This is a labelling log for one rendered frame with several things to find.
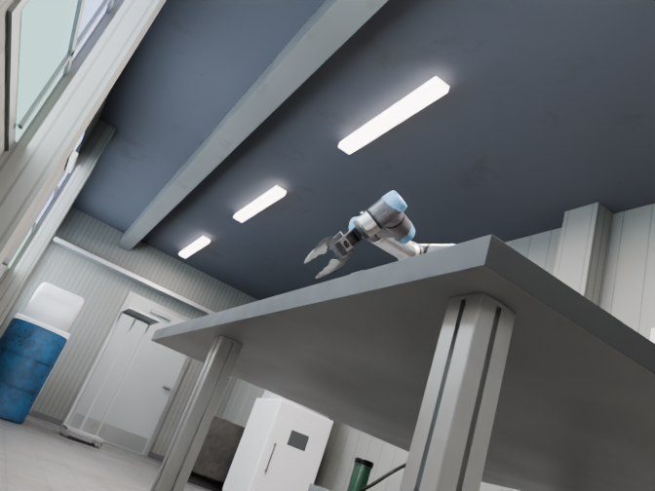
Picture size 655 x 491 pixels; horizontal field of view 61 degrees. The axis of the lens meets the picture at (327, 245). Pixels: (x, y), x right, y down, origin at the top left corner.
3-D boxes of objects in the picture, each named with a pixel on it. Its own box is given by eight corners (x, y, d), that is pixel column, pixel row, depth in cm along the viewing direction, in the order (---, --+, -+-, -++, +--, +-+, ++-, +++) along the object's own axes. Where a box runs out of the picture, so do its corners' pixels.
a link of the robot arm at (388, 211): (412, 212, 174) (402, 197, 168) (385, 235, 175) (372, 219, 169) (401, 199, 180) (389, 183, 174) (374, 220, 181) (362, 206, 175)
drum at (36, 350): (-37, 401, 579) (12, 318, 616) (21, 422, 602) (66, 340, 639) (-41, 404, 528) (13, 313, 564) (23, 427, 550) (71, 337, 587)
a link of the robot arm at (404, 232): (390, 226, 191) (376, 207, 183) (419, 225, 184) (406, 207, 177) (384, 245, 188) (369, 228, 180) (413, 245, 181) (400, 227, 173)
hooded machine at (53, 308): (-32, 397, 664) (36, 282, 725) (25, 418, 689) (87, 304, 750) (-36, 401, 593) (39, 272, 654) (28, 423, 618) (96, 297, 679)
